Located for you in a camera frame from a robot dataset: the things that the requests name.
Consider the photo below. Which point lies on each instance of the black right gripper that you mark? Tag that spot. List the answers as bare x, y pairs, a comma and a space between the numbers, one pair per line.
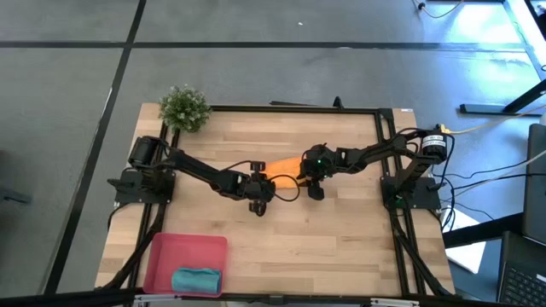
316, 192

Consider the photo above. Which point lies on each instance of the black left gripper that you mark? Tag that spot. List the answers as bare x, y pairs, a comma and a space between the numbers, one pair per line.
261, 189

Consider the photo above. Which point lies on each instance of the orange microfiber towel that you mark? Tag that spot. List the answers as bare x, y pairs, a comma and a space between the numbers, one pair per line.
283, 167

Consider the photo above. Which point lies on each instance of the teal microfiber towel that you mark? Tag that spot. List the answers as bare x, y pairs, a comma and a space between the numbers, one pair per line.
196, 280

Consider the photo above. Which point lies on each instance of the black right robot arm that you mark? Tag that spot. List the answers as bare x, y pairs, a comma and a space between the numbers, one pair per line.
367, 154

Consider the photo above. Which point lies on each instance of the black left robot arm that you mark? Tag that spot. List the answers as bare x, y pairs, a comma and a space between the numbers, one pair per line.
196, 167

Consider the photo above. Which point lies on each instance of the pink plastic basket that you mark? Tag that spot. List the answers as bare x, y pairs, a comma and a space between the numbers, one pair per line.
187, 251

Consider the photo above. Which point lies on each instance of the artificial green plant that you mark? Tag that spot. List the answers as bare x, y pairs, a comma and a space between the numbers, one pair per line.
185, 108

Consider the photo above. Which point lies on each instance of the yellow power strip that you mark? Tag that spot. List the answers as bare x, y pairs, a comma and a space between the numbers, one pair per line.
443, 128

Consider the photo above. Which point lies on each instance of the white paper sheet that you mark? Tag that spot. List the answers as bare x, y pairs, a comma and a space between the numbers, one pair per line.
469, 256

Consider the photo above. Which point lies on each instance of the black table leg beam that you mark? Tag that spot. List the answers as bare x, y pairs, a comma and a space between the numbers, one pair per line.
482, 232

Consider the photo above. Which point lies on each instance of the black laptop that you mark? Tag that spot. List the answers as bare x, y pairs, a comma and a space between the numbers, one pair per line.
535, 192

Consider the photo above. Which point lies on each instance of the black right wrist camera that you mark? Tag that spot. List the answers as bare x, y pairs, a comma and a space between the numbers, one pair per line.
322, 164

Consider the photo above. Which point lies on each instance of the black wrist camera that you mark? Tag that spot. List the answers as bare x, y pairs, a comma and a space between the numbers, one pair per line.
322, 164
243, 184

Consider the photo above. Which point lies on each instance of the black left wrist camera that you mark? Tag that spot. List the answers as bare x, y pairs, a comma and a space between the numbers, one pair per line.
243, 184

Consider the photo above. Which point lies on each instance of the black aluminium table frame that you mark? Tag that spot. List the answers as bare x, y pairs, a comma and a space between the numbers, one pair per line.
298, 109

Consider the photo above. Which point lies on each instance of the silver metal bracket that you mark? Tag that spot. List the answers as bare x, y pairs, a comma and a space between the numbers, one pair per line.
158, 299
394, 302

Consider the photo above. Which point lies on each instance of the black desk frame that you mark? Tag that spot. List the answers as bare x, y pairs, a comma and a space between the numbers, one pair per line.
482, 109

